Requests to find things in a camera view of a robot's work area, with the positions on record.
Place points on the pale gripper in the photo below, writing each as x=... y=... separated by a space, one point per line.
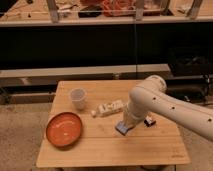
x=129 y=122

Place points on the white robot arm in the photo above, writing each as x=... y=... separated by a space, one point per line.
x=149 y=96

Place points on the white ceramic cup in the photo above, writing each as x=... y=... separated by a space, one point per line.
x=78 y=98

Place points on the blue sponge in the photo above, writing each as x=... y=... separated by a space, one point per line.
x=122 y=128

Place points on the black red white box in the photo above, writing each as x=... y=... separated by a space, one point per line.
x=149 y=121

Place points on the wooden table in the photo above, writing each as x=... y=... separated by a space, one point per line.
x=100 y=144

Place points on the orange bowl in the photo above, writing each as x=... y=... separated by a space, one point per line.
x=64 y=129

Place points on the red cloth on shelf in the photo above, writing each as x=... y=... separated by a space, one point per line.
x=116 y=8

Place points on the grey metal rail bench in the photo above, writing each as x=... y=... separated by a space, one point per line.
x=21 y=86

